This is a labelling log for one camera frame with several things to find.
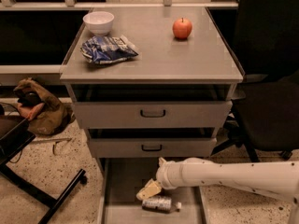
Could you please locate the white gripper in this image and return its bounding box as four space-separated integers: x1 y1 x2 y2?
136 157 182 201

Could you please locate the clear plastic bottle blue label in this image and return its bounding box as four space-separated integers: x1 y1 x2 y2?
142 195 182 213

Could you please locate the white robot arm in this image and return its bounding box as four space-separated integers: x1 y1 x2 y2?
136 158 299 224

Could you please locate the bottom grey drawer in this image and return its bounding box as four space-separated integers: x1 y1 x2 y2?
97 158 207 224

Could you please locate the grey drawer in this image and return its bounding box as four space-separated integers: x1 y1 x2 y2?
88 128 217 158
97 158 207 224
74 84 232 129

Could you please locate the middle grey drawer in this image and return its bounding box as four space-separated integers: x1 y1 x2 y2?
88 128 217 158

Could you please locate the top grey drawer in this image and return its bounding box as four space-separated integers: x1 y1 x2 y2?
74 84 232 129

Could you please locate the grey drawer cabinet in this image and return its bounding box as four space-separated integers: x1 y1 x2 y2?
59 6 245 173

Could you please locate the brown backpack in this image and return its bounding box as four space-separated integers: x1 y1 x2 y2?
13 77 72 135

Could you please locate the blue chip bag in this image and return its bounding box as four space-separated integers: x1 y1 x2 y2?
80 35 138 65

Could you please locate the black rolling stand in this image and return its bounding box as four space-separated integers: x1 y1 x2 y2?
0 103 88 224

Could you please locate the red apple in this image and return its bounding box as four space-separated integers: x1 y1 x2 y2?
172 18 192 39

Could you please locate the white ceramic bowl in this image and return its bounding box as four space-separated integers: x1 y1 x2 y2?
83 11 114 35

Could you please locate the black office chair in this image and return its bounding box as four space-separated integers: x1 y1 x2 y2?
212 0 299 162

